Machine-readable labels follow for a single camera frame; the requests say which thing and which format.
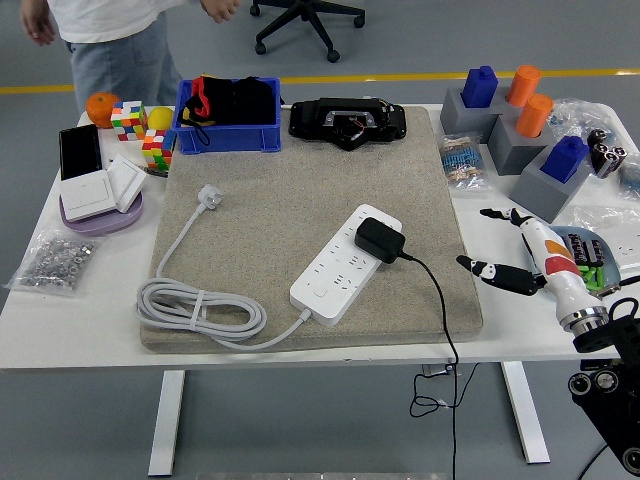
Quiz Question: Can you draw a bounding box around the person's right hand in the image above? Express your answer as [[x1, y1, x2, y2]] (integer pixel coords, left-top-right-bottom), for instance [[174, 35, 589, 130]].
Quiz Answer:
[[19, 0, 57, 47]]

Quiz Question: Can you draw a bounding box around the bag of metal nuts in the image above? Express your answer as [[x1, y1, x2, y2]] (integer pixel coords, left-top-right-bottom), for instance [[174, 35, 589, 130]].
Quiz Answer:
[[3, 228, 104, 299]]

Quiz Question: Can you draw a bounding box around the purple tray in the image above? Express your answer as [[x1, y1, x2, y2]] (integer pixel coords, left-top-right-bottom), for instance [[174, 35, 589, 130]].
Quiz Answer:
[[58, 191, 145, 237]]

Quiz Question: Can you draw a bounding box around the small metal bracket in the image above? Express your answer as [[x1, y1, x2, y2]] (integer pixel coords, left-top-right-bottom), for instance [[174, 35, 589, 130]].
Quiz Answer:
[[421, 363, 462, 379]]

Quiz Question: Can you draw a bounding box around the black office chair base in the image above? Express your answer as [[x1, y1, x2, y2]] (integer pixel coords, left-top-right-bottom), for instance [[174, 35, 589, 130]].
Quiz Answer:
[[249, 0, 367, 64]]

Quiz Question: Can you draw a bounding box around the green plastic pieces pile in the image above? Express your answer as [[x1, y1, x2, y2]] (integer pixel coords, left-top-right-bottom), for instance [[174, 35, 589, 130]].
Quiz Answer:
[[578, 264, 610, 292]]

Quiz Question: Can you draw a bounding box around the black red strap bundle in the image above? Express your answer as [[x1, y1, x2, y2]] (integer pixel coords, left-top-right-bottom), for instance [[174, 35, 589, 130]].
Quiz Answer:
[[177, 74, 235, 147]]

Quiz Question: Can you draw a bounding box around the clear bag of blue parts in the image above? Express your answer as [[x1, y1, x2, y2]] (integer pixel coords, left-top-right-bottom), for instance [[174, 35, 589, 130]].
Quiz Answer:
[[618, 152, 640, 201], [547, 97, 617, 146]]

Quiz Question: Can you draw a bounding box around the bag of resistors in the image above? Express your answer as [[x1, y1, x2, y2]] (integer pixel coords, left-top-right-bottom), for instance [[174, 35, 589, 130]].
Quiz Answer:
[[437, 130, 494, 191]]

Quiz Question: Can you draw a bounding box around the colourful puzzle cube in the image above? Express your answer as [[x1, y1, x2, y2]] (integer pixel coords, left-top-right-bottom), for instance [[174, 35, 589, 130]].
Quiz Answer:
[[141, 128, 177, 172], [110, 100, 149, 143]]

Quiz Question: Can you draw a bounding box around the black floor cable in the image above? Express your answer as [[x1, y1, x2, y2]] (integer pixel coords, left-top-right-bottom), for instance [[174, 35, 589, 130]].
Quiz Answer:
[[578, 442, 610, 480]]

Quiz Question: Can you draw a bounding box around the black capacitor bundle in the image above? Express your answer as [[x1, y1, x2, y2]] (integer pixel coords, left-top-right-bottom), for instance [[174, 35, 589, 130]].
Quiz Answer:
[[586, 128, 629, 180]]

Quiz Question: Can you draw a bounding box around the white wall switch panel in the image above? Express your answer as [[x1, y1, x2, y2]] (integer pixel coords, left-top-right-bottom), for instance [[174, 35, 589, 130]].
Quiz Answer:
[[107, 153, 149, 214], [59, 169, 117, 223]]

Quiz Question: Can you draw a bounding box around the black fabric bundle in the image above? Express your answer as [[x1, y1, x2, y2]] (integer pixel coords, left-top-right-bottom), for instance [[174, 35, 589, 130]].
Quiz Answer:
[[230, 76, 279, 126]]

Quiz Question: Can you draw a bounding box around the blue plastic bin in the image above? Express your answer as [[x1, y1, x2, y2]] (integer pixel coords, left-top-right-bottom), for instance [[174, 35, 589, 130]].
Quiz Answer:
[[171, 77, 284, 155]]

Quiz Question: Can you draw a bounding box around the clear bag with white part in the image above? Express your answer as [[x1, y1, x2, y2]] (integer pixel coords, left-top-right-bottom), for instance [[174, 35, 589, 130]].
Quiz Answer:
[[572, 204, 640, 266]]

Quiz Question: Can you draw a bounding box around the white table leg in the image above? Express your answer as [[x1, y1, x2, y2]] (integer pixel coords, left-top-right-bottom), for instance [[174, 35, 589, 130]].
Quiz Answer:
[[147, 369, 187, 477], [501, 360, 551, 465]]

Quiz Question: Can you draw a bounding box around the person's left hand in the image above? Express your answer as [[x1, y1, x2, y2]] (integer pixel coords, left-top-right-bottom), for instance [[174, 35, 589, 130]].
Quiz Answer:
[[199, 0, 242, 25]]

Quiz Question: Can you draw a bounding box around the yellow lemon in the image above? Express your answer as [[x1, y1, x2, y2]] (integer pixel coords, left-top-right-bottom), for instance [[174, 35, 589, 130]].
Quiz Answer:
[[147, 106, 176, 132]]

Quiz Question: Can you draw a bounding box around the blue square peg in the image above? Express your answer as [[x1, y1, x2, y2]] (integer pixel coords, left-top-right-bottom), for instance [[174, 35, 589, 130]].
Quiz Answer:
[[460, 65, 500, 110], [539, 135, 591, 185]]

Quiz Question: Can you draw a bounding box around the orange fruit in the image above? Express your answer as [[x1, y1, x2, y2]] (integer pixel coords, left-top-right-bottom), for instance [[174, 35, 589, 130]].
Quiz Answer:
[[85, 92, 121, 130]]

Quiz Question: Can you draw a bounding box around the light blue plate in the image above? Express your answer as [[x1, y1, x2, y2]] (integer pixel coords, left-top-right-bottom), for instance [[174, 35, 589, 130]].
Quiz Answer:
[[547, 225, 623, 296]]

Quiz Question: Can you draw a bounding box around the orange cylinder peg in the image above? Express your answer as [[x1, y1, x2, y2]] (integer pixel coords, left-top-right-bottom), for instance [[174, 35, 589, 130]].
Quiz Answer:
[[505, 64, 543, 108], [514, 93, 555, 139]]

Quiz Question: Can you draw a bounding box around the black smartphone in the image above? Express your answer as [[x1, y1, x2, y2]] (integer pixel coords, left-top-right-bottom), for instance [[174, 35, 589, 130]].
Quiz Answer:
[[58, 123, 105, 182]]

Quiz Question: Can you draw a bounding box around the white power strip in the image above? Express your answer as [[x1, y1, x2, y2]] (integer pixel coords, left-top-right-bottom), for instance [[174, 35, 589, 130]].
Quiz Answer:
[[289, 202, 404, 327]]

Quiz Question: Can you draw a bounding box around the person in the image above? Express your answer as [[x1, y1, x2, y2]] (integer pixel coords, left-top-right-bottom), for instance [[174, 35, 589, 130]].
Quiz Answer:
[[47, 0, 201, 119]]

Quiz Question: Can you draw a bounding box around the grey peg holder block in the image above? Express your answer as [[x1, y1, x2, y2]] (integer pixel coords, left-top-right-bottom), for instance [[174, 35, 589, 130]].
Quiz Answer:
[[487, 113, 557, 177], [439, 85, 516, 136], [508, 158, 594, 225]]

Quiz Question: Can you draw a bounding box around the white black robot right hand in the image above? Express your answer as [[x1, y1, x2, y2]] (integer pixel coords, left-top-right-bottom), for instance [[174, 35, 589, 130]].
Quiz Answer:
[[455, 207, 604, 322]]

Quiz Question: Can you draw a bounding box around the black electronic device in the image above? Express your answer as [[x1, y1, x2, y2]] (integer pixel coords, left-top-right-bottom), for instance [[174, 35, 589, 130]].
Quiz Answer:
[[288, 97, 407, 152]]

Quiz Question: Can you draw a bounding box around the grey power strip cord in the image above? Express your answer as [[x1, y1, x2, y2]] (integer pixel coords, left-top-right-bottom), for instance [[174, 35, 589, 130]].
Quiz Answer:
[[134, 183, 314, 351]]

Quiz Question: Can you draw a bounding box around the black plug cord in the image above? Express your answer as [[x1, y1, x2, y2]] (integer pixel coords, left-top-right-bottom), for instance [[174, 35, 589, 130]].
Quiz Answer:
[[398, 251, 480, 480]]

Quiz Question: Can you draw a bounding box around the grey-brown mat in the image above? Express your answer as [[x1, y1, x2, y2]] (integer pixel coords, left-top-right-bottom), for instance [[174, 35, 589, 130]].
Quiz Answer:
[[138, 104, 485, 355]]

